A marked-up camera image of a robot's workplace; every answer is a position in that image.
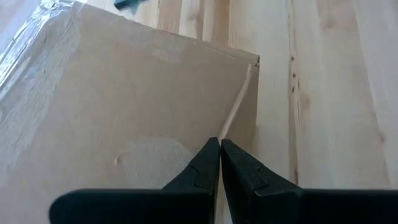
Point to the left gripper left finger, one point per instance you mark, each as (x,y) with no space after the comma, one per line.
(140,205)

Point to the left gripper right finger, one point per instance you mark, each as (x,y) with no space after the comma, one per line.
(295,205)

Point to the brown cardboard box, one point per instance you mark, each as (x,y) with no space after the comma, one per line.
(124,93)

